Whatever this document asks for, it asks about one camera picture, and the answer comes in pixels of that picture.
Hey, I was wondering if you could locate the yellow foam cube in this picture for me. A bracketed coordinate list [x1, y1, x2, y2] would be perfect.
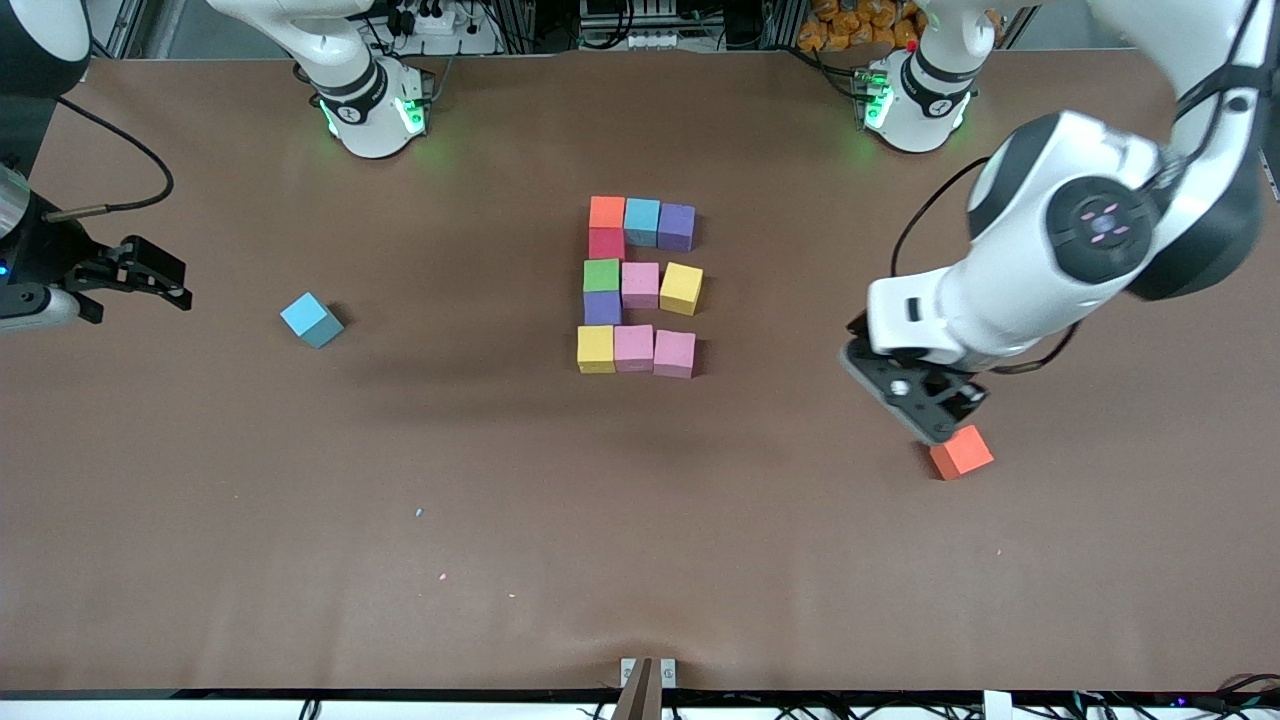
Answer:
[576, 324, 617, 376]
[659, 262, 705, 317]

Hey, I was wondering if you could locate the pink foam cube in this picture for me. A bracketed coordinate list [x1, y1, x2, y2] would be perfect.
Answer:
[653, 329, 698, 380]
[621, 262, 661, 311]
[613, 323, 656, 374]

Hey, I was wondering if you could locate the teal foam cube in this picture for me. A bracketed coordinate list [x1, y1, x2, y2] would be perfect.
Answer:
[624, 197, 663, 248]

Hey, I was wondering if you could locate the sky blue foam cube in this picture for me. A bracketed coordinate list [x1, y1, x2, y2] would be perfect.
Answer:
[279, 291, 344, 349]

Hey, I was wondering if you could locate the pile of orange balls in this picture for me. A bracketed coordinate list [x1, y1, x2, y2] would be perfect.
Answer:
[800, 0, 926, 51]

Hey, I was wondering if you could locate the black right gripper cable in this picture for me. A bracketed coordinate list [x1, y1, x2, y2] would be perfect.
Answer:
[50, 95, 175, 224]

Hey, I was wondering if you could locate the aluminium frame corner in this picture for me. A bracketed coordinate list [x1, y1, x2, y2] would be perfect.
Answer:
[85, 0, 151, 83]

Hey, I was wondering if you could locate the metal table clamp bracket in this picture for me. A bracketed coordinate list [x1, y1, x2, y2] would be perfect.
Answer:
[620, 657, 678, 720]

